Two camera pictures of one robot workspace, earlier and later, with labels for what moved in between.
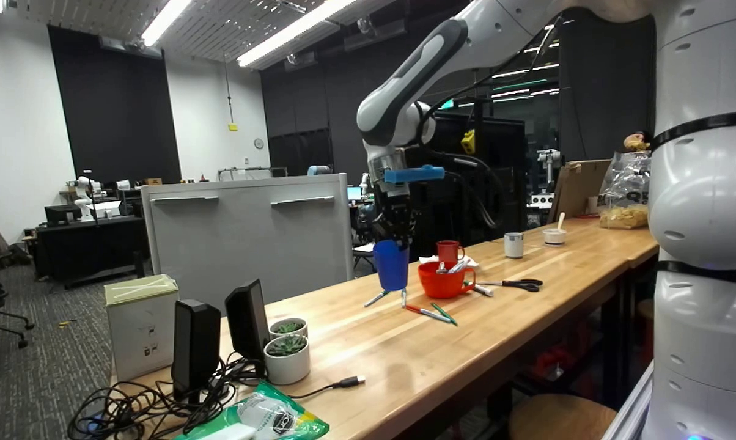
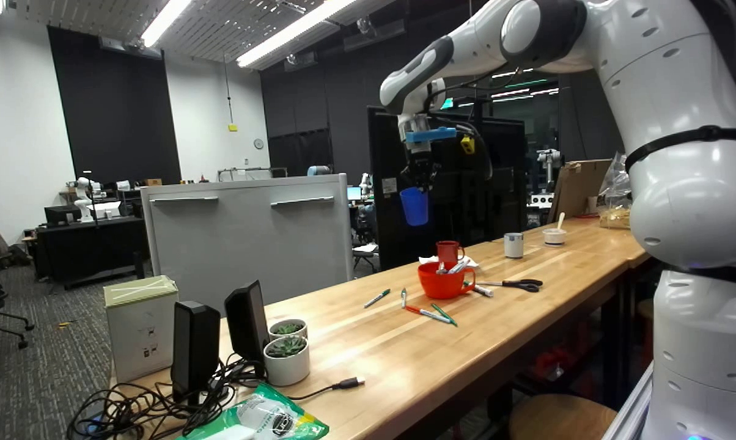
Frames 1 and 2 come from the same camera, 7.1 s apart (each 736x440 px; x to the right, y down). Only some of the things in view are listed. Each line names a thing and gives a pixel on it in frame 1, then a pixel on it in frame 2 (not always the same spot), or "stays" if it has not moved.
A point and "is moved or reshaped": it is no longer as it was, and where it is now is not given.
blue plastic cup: (392, 263) is moved or reshaped
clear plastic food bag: (624, 194) stays
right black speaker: (247, 318) stays
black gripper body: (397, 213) -> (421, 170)
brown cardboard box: (579, 186) stays
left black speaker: (195, 349) stays
